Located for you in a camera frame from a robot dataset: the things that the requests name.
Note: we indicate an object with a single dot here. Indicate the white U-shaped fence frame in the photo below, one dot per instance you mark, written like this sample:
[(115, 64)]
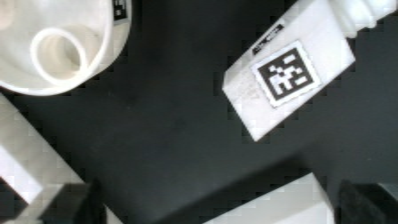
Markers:
[(35, 173)]

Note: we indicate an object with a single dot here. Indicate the white round stool seat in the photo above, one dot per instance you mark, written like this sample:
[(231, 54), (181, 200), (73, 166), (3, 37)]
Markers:
[(62, 37)]

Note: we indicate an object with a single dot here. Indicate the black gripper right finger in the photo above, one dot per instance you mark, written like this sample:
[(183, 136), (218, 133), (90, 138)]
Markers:
[(368, 203)]

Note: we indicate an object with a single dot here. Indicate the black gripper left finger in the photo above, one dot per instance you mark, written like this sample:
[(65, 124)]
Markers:
[(76, 205)]

